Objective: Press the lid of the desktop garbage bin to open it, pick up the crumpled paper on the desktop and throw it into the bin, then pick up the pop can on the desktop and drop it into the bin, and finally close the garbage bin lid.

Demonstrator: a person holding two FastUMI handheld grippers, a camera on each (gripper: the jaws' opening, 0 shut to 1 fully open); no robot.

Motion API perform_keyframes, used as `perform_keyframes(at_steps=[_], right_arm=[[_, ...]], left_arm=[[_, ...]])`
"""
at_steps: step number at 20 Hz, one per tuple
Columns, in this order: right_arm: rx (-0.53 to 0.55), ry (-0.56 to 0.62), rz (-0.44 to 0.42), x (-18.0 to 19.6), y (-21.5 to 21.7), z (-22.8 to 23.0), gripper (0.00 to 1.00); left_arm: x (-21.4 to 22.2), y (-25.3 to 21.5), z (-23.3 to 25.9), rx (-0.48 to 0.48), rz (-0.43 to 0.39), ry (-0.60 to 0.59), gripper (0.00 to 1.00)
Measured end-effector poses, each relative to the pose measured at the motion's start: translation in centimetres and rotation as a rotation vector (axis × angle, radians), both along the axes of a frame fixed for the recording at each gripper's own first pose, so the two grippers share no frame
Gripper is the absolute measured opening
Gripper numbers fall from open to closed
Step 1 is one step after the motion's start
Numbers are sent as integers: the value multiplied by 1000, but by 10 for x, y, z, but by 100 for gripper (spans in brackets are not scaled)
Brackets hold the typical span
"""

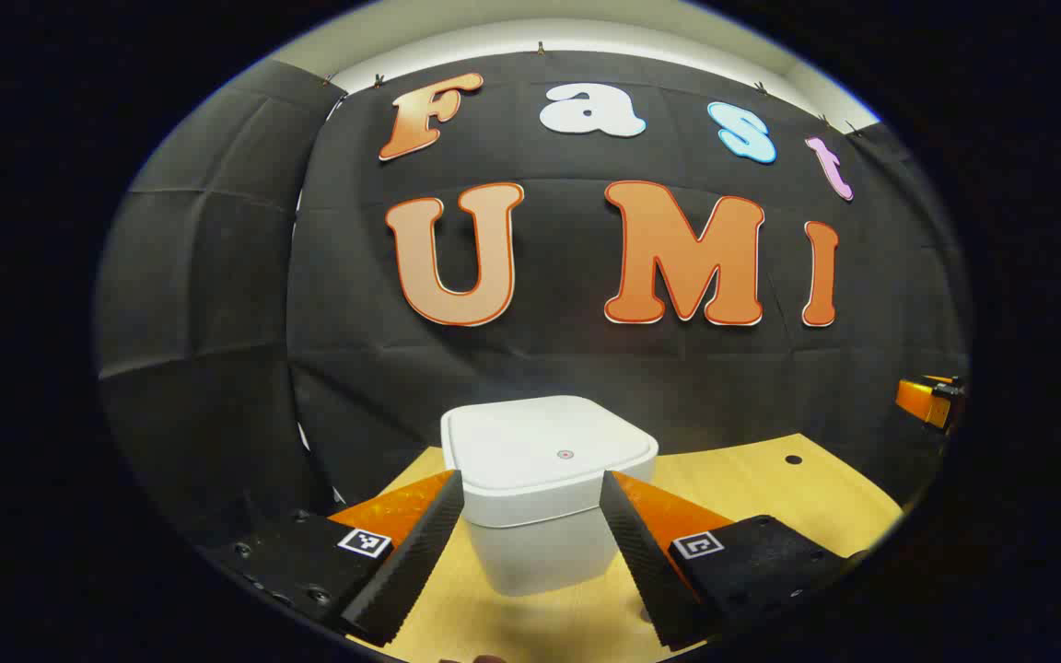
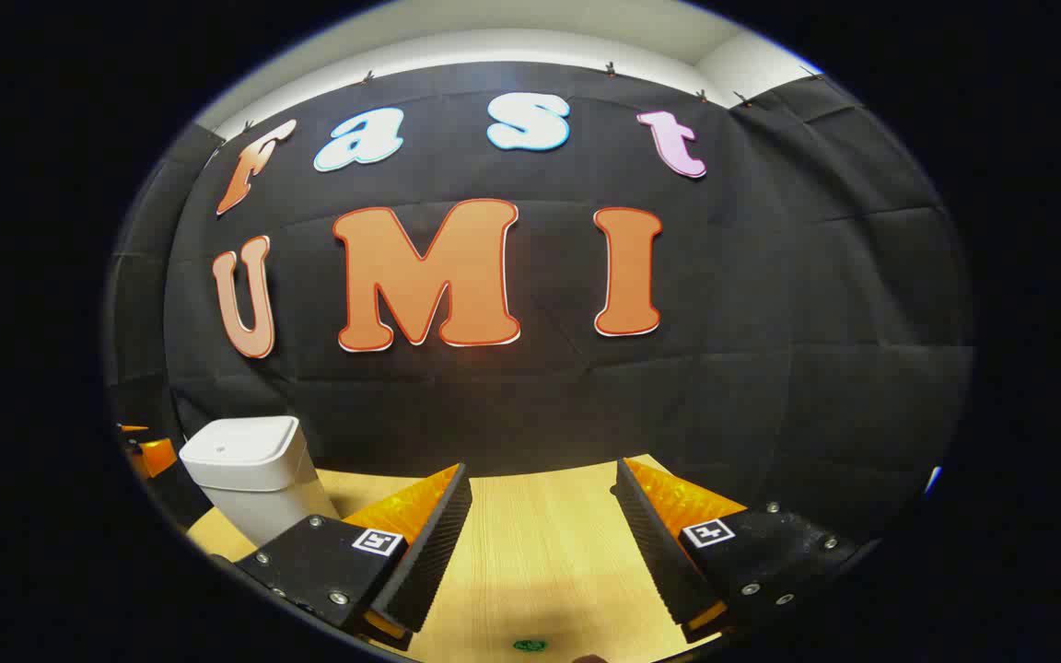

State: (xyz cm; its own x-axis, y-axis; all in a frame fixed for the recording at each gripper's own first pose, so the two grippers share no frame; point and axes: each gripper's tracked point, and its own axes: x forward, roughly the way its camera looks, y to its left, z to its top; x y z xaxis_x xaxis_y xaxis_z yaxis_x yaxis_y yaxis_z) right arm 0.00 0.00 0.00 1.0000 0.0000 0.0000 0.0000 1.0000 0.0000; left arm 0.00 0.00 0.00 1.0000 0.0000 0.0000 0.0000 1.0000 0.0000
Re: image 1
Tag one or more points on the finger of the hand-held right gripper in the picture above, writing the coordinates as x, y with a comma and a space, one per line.
919, 401

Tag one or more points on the black backdrop cloth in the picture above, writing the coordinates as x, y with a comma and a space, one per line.
567, 359

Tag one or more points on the wooden desktop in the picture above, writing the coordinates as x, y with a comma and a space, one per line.
770, 488

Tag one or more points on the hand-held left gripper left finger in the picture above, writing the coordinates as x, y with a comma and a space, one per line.
415, 562

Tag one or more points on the white desktop garbage bin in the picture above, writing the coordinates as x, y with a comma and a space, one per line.
540, 442

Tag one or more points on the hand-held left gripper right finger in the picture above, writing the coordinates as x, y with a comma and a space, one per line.
646, 571

